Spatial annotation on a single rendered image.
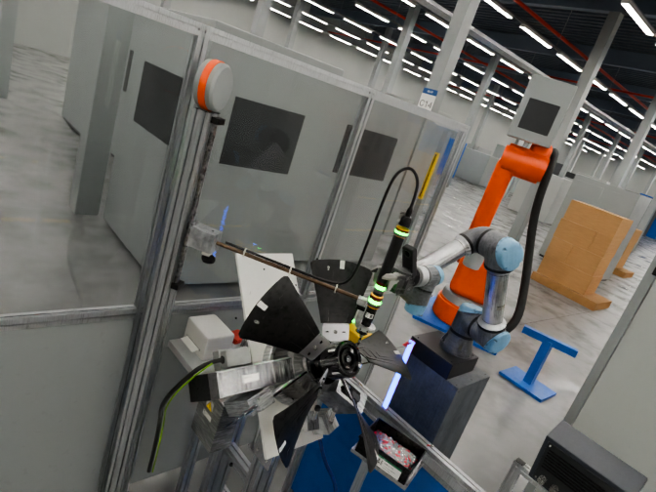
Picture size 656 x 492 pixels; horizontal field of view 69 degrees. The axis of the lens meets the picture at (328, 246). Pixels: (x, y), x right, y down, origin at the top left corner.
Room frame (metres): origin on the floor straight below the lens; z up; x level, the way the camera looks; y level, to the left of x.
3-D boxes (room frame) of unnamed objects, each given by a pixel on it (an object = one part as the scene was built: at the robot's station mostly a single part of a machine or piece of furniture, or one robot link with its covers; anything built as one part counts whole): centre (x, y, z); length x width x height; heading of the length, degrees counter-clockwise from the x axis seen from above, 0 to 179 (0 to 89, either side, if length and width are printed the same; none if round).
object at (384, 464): (1.52, -0.46, 0.85); 0.22 x 0.17 x 0.07; 63
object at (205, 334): (1.73, 0.35, 0.92); 0.17 x 0.16 x 0.11; 48
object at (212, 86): (1.57, 0.51, 1.88); 0.17 x 0.15 x 0.16; 138
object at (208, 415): (1.54, 0.19, 0.73); 0.15 x 0.09 x 0.22; 48
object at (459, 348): (2.06, -0.71, 1.13); 0.15 x 0.15 x 0.10
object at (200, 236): (1.56, 0.42, 1.39); 0.10 x 0.07 x 0.08; 83
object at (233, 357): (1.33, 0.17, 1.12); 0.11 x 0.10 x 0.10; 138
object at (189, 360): (1.77, 0.28, 0.85); 0.36 x 0.24 x 0.03; 138
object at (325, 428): (1.46, -0.18, 0.91); 0.12 x 0.08 x 0.12; 48
